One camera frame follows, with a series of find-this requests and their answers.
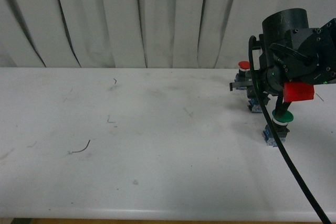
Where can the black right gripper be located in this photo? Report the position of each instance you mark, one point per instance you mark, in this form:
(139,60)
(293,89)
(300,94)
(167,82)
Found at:
(270,81)

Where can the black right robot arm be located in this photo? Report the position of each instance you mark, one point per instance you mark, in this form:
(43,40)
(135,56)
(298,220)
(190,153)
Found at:
(287,60)

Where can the red block on gripper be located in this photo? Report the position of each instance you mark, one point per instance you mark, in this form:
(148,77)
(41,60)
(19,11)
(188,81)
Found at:
(297,91)

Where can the white pleated curtain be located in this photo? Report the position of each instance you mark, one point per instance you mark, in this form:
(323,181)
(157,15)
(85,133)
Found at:
(139,33)

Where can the green push button switch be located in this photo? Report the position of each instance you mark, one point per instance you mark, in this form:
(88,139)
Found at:
(280,127)

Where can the red push button switch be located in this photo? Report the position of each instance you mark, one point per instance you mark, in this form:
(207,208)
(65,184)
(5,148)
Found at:
(243,67)

